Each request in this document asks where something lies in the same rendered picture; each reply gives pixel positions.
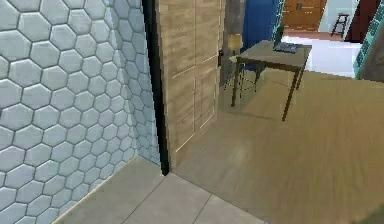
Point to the light wooden room door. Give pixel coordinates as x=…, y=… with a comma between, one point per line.
x=186, y=76

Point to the small yellow shade lamp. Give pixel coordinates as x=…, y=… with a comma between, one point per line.
x=235, y=42

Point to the brown wooden table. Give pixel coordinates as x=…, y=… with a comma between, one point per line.
x=270, y=56

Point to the dark laptop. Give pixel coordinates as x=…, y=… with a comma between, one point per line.
x=286, y=47

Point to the orange wooden cupboard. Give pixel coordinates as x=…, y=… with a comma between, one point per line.
x=302, y=14

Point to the dark wooden stool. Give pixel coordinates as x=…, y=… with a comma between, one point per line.
x=340, y=24

